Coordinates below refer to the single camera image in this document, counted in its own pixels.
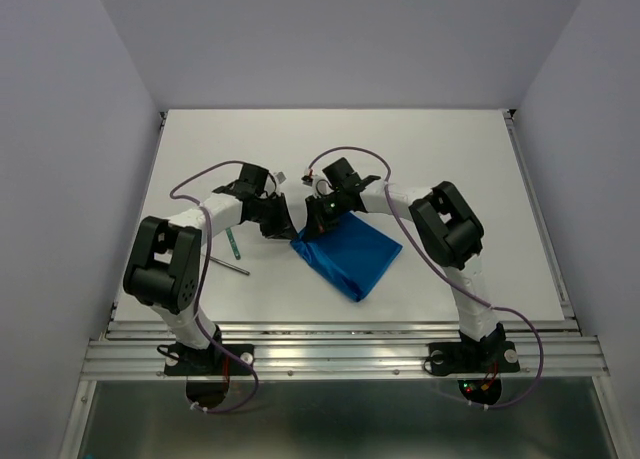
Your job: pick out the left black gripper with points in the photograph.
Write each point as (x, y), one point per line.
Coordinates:
(282, 228)

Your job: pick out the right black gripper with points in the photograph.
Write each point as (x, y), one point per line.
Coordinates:
(317, 223)

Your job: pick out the blue cloth napkin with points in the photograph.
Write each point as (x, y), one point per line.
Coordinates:
(352, 258)

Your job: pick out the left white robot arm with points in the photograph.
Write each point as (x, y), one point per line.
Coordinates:
(163, 270)

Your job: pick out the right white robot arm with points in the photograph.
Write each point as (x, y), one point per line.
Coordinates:
(450, 233)

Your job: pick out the silver metal fork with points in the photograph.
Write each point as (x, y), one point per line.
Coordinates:
(229, 266)

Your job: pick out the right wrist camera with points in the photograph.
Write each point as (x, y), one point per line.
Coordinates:
(319, 185)

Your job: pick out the green handled knife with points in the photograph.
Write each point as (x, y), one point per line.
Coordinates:
(233, 243)

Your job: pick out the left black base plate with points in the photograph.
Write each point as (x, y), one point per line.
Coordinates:
(182, 361)

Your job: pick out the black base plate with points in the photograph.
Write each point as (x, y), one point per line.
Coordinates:
(182, 361)
(447, 358)

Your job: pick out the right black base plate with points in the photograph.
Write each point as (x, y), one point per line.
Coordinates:
(447, 358)

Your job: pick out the aluminium rail frame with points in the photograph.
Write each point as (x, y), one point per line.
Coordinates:
(358, 390)

